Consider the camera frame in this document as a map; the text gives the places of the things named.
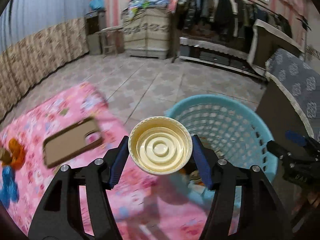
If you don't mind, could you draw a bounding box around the blue plastic bag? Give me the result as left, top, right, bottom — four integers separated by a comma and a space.
1, 166, 19, 209

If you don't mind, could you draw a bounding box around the cream plastic lid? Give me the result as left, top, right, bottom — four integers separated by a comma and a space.
128, 116, 193, 176

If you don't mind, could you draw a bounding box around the turquoise plastic laundry basket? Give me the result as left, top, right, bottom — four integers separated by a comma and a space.
164, 94, 279, 205

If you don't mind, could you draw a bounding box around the blue patterned covered furniture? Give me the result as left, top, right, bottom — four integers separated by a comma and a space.
265, 49, 319, 141

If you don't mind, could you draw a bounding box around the brown jute twine ball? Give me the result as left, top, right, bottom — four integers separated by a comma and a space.
0, 147, 12, 165

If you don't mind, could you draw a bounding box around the phone in brown case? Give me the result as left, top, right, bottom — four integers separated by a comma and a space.
42, 116, 103, 168

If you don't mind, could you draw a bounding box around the pink floral table cloth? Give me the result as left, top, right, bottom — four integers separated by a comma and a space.
0, 81, 241, 240

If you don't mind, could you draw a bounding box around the cream covered television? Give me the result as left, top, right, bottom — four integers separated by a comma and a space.
247, 19, 303, 75

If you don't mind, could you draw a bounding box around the low black tv cabinet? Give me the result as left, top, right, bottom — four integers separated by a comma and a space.
178, 37, 264, 80

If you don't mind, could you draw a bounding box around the clothes rack with garments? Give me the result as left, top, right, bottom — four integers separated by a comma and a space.
170, 0, 292, 59

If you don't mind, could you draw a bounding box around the blue floral curtain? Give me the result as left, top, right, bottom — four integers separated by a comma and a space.
1, 0, 89, 118

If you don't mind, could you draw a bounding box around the cloth-covered cabinet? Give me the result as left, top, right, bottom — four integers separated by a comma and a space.
121, 6, 170, 60

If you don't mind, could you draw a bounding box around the grey water dispenser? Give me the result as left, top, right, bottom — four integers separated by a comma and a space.
85, 9, 106, 55

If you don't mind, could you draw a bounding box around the pile of folded bedding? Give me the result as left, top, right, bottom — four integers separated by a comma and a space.
127, 0, 170, 20

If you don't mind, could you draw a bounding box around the blue covered potted plant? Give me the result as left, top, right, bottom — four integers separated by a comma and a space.
89, 0, 105, 11

